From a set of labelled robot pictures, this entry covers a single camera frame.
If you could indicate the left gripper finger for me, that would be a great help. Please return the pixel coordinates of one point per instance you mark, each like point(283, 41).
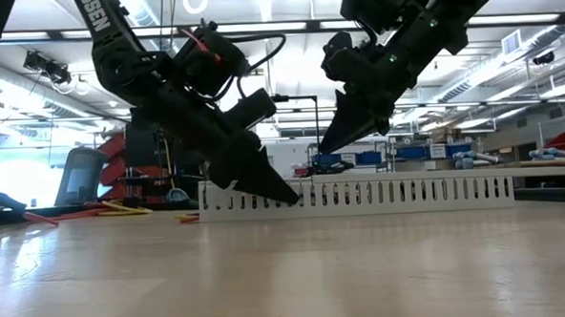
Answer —
point(255, 179)

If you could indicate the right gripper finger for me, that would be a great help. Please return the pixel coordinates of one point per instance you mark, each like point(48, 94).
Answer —
point(456, 41)
point(353, 127)

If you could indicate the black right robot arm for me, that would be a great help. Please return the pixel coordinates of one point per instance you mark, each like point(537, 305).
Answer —
point(376, 6)

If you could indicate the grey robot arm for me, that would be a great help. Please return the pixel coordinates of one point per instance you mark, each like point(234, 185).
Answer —
point(473, 159)
point(550, 155)

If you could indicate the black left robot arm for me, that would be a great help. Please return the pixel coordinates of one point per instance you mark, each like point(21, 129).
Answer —
point(116, 65)

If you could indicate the black monitor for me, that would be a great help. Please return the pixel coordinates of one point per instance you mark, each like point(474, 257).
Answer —
point(138, 145)

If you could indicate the blue bin shelf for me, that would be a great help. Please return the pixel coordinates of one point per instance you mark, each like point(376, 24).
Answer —
point(406, 153)

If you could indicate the red machine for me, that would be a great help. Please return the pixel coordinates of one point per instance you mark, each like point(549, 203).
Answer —
point(113, 156)

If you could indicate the black ceiling fixture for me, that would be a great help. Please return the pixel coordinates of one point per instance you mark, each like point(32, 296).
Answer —
point(543, 58)

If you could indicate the grey chair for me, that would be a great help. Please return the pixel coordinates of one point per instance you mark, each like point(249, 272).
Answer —
point(80, 177)

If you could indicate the wooden top workbench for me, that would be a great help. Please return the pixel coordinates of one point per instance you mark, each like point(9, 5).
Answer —
point(550, 163)

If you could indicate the black rectangular stand frame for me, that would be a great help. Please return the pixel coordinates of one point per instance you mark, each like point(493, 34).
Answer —
point(317, 123)

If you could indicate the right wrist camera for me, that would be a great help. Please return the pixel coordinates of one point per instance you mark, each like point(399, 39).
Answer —
point(337, 56)

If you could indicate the black frame-mounted device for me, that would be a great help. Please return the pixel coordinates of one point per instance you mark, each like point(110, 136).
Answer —
point(47, 68)

